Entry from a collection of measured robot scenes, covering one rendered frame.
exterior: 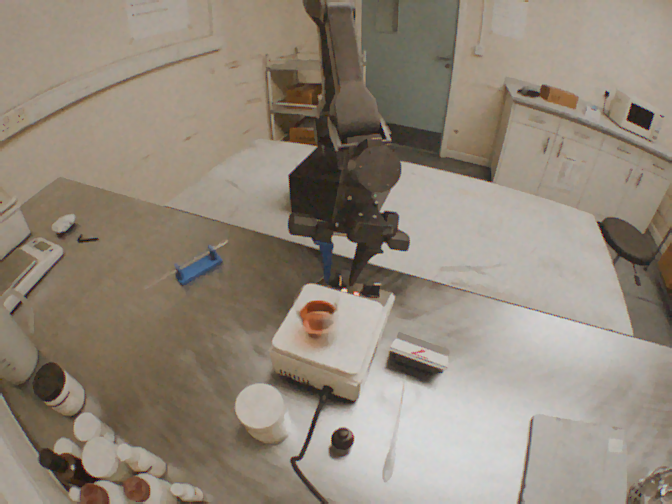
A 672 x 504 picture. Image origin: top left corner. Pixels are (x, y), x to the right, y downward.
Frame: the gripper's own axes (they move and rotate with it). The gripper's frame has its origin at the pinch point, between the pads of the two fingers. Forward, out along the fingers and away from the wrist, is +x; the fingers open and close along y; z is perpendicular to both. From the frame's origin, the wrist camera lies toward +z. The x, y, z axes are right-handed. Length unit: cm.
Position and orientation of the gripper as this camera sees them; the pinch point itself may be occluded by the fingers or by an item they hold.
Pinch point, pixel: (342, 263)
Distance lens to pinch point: 50.6
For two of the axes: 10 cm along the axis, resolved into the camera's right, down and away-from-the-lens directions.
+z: 1.7, 2.6, -9.5
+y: 9.7, 1.3, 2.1
